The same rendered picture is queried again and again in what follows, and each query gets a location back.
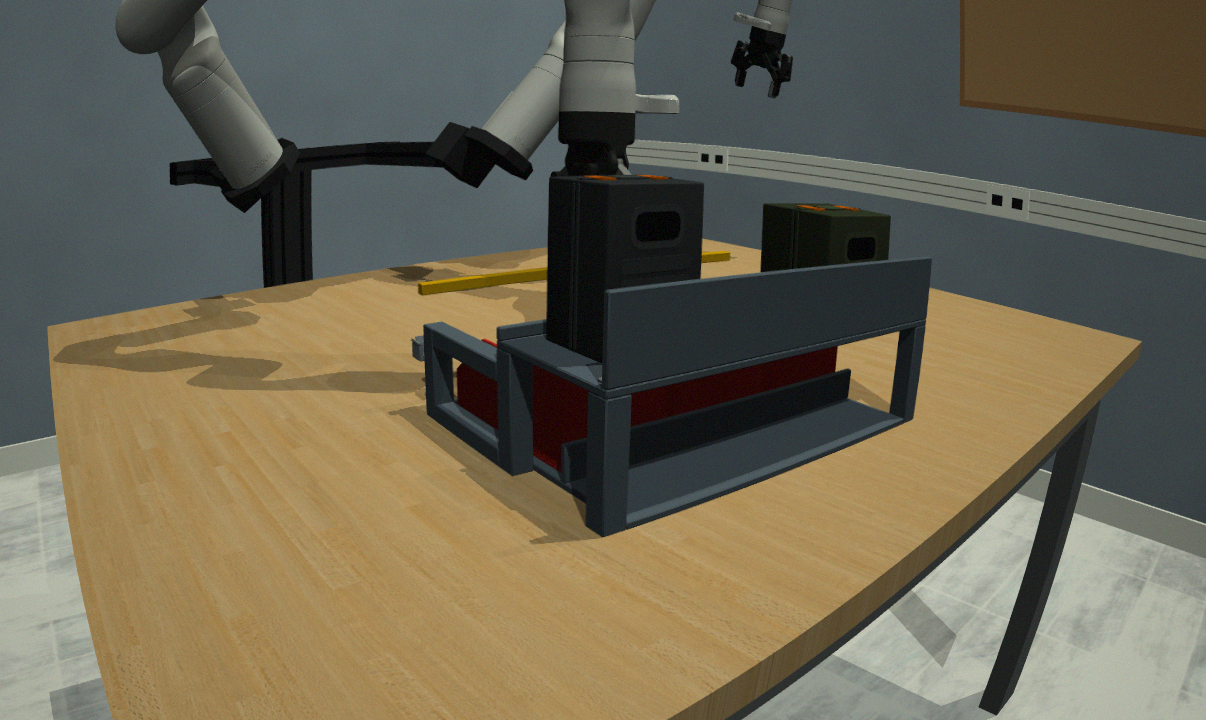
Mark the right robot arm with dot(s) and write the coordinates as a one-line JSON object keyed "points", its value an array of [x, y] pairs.
{"points": [[597, 76]]}

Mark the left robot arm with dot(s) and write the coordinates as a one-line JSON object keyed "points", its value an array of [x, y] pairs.
{"points": [[531, 111]]}

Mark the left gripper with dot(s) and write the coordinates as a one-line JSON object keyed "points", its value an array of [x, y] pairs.
{"points": [[765, 56]]}

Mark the yellow bar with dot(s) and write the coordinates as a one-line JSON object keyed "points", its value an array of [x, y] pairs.
{"points": [[503, 278]]}

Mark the red open-front bin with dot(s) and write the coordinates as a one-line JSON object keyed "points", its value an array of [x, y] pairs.
{"points": [[560, 408], [799, 368], [704, 392]]}

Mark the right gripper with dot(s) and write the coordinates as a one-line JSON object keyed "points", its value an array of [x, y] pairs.
{"points": [[600, 140]]}

